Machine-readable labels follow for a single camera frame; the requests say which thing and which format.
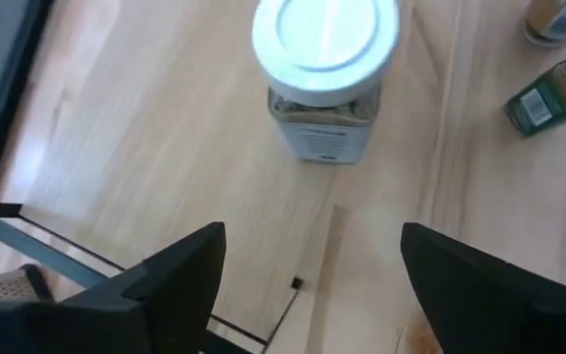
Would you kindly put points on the green-lid spice jar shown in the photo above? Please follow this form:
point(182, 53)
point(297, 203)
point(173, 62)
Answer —
point(548, 98)

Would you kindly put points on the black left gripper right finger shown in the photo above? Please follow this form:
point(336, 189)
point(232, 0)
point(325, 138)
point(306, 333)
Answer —
point(509, 314)

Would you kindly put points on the black aluminium table frame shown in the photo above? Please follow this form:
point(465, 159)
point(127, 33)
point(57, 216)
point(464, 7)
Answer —
point(15, 98)

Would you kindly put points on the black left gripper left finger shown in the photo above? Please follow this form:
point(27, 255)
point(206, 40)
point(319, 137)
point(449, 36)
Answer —
point(116, 319)

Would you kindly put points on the white-lid spice jar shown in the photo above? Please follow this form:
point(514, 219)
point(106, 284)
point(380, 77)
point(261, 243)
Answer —
point(322, 49)

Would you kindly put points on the tan cardboard spice canister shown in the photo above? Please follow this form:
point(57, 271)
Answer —
point(558, 19)

